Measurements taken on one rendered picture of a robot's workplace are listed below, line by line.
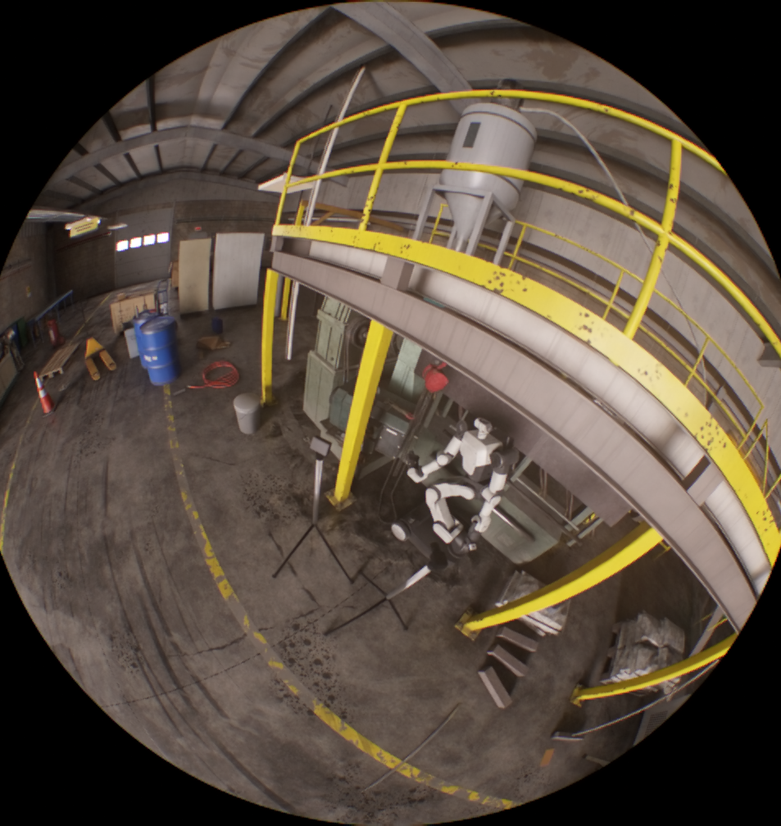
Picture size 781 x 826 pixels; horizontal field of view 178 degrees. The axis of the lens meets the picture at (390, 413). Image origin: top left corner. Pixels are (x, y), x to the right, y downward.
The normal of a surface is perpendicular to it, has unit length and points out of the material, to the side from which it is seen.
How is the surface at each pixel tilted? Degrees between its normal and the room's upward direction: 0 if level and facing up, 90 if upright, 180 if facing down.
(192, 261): 90
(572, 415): 90
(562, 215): 90
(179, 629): 0
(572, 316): 90
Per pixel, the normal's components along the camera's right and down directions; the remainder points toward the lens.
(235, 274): 0.68, 0.57
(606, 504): -0.69, 0.28
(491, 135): -0.33, 0.49
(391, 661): 0.25, -0.77
